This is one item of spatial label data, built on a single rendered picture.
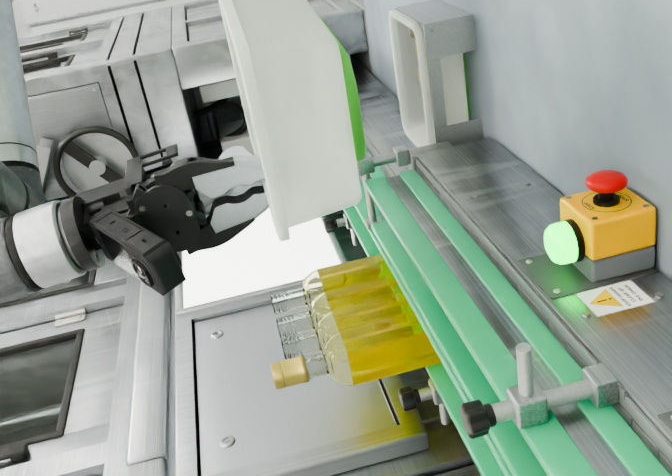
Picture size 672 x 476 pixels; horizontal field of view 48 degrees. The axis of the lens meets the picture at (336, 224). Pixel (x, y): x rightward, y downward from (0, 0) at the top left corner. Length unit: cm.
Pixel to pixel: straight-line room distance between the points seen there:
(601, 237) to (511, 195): 24
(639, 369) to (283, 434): 56
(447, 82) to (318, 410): 53
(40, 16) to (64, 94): 279
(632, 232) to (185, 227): 43
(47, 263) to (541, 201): 58
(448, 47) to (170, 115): 98
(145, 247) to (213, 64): 134
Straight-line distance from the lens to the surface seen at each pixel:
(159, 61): 195
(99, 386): 139
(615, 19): 82
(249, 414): 115
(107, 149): 201
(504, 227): 92
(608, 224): 78
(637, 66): 79
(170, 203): 70
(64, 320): 163
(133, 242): 66
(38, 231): 72
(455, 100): 121
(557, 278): 81
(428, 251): 92
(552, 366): 72
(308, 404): 113
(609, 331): 74
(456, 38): 119
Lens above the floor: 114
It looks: 6 degrees down
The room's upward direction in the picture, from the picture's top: 103 degrees counter-clockwise
